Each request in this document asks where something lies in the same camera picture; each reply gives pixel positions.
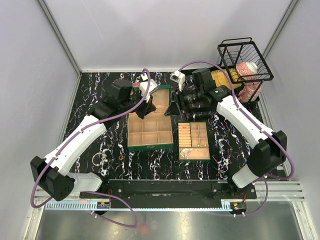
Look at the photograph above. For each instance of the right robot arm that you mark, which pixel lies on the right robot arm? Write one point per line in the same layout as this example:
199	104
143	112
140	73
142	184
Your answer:
268	148

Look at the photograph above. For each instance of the yellow woven plate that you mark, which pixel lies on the yellow woven plate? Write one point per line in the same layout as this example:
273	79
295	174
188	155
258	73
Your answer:
220	78

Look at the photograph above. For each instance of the pink patterned bowl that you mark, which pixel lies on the pink patterned bowl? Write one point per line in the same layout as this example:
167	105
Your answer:
247	70

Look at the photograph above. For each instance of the green jewelry tray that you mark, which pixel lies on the green jewelry tray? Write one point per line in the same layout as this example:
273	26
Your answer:
193	143

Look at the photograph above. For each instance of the pink dotted dish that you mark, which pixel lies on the pink dotted dish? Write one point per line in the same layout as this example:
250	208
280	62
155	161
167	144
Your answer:
136	85

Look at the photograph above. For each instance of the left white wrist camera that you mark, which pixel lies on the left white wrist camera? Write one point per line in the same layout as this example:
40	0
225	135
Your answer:
147	88

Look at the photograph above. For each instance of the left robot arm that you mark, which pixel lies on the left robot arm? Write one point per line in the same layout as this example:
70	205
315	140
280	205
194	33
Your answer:
52	172

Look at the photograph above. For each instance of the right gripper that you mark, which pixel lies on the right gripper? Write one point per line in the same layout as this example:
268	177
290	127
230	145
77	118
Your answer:
177	104

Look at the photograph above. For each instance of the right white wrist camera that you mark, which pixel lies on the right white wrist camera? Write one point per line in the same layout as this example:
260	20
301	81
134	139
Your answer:
179	78

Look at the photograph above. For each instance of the pink patterned cup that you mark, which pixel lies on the pink patterned cup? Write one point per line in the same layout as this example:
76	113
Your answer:
250	92

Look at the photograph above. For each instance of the black dish rack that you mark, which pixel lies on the black dish rack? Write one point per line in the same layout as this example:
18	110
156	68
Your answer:
239	75

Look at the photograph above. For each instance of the green jewelry box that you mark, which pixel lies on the green jewelry box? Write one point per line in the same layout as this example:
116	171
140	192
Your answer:
154	131

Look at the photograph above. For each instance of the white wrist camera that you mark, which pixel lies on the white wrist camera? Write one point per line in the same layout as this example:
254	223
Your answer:
147	88
179	78

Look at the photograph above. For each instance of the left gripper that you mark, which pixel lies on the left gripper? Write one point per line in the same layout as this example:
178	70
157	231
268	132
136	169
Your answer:
148	107

